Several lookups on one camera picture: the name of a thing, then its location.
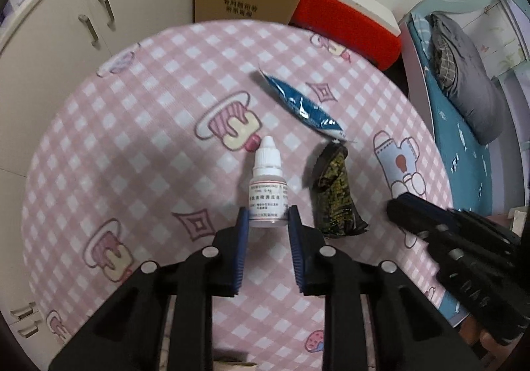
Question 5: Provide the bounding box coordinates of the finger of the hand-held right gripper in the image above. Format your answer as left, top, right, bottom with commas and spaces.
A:
386, 193, 523, 260
408, 228, 527, 346

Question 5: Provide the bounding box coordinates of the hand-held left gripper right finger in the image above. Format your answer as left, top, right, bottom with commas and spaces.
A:
288, 205, 483, 371

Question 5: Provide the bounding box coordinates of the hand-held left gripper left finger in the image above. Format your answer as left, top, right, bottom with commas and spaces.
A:
47, 206, 250, 371

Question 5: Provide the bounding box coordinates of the white dropper bottle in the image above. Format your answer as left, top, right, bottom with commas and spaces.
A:
247, 136, 289, 229

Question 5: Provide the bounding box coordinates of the dark green snack packet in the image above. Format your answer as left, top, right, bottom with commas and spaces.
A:
304, 142, 369, 238

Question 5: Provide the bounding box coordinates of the person's right hand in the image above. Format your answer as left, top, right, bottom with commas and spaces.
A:
459, 315, 502, 357

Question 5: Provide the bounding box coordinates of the bed with teal sheet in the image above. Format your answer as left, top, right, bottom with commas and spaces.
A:
399, 0, 530, 326

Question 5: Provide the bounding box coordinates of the blue foil sachet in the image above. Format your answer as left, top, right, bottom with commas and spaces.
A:
257, 66, 357, 145

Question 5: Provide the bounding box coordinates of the grey blanket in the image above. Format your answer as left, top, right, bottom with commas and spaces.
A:
430, 12, 508, 146

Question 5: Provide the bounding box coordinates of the red cooler box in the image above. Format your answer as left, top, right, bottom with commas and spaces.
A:
289, 0, 402, 71

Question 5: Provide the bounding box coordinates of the white cabinet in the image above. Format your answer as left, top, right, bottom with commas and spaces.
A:
0, 0, 199, 342

